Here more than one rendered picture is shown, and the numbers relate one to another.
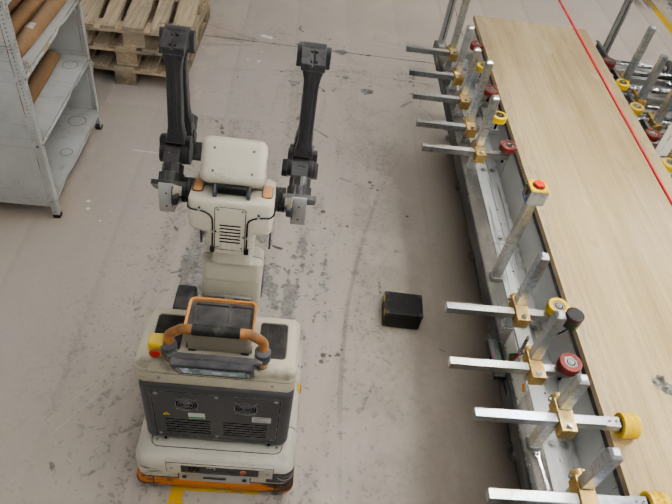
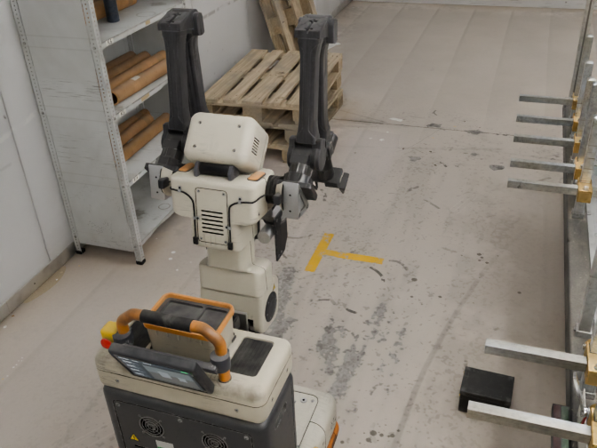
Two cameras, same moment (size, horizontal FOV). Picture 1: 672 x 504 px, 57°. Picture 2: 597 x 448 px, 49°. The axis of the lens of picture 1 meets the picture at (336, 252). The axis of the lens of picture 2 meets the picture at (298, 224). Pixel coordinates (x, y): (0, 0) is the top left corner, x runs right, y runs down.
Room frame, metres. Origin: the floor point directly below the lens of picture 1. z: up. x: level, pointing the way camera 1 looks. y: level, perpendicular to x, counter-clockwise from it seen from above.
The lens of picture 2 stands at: (0.09, -0.62, 2.10)
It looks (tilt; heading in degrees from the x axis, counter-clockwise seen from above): 32 degrees down; 27
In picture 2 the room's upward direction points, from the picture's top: 3 degrees counter-clockwise
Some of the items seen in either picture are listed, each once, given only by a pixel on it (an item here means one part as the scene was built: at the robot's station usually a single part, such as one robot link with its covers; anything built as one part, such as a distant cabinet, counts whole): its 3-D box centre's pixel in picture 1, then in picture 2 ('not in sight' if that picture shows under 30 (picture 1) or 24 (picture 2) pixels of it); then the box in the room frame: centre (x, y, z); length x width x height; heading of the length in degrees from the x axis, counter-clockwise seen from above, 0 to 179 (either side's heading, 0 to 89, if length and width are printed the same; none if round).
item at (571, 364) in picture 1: (565, 370); not in sight; (1.32, -0.87, 0.85); 0.08 x 0.08 x 0.11
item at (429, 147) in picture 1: (465, 151); (565, 189); (2.54, -0.53, 0.83); 0.43 x 0.03 x 0.04; 97
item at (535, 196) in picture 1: (535, 193); not in sight; (1.85, -0.69, 1.18); 0.07 x 0.07 x 0.08; 7
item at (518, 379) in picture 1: (514, 366); (581, 439); (1.37, -0.73, 0.75); 0.26 x 0.01 x 0.10; 7
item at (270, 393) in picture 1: (222, 367); (205, 393); (1.24, 0.34, 0.59); 0.55 x 0.34 x 0.83; 97
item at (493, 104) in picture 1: (481, 138); (586, 172); (2.58, -0.60, 0.90); 0.04 x 0.04 x 0.48; 7
